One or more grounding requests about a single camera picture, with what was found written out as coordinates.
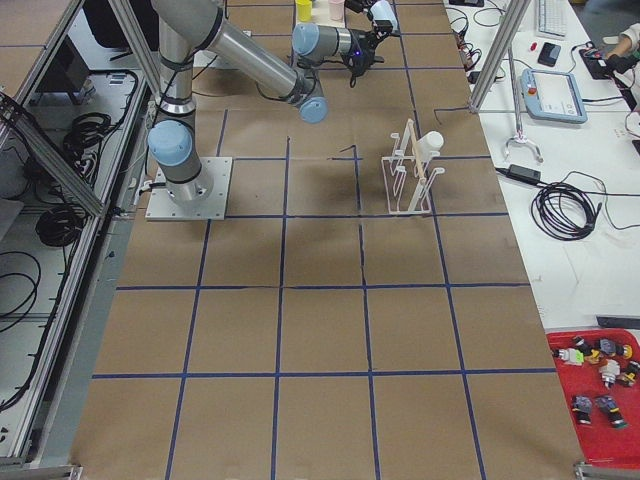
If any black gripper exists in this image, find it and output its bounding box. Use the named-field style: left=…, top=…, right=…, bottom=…
left=344, top=0, right=395, bottom=31
left=344, top=27, right=385, bottom=75

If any white ikea cup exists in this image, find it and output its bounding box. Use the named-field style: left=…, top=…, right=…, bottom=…
left=417, top=130, right=445, bottom=164

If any light blue cup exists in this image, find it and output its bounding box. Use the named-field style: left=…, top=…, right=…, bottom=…
left=369, top=0, right=395, bottom=22

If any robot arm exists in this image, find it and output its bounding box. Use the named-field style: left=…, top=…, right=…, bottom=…
left=148, top=1, right=398, bottom=203

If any pink cup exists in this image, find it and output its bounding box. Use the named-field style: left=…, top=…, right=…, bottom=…
left=328, top=0, right=345, bottom=22

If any yellow cup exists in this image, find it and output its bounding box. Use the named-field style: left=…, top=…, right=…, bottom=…
left=295, top=0, right=312, bottom=22

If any cream plastic tray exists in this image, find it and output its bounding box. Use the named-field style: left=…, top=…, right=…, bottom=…
left=293, top=4, right=346, bottom=31

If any white keyboard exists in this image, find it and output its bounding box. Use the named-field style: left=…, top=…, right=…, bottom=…
left=535, top=0, right=567, bottom=40

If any black smartphone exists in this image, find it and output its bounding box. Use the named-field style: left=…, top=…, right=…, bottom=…
left=537, top=42, right=561, bottom=67

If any grabber reach tool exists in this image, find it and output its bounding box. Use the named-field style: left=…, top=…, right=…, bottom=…
left=501, top=0, right=544, bottom=164

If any teach pendant tablet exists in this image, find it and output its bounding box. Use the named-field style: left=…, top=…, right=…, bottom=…
left=520, top=68, right=588, bottom=124

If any black power adapter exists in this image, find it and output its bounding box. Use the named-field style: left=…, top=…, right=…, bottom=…
left=507, top=164, right=541, bottom=185

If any red parts tray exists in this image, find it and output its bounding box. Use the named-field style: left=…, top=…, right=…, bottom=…
left=547, top=329, right=639, bottom=470

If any aluminium frame post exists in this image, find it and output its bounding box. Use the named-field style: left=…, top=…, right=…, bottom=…
left=469, top=0, right=530, bottom=113

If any white wire cup rack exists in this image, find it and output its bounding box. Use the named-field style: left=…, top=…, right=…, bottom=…
left=381, top=119, right=445, bottom=216

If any coiled black cable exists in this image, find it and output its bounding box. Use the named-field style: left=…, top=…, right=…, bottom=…
left=530, top=171, right=608, bottom=243

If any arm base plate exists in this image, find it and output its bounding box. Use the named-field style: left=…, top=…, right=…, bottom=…
left=145, top=157, right=233, bottom=221

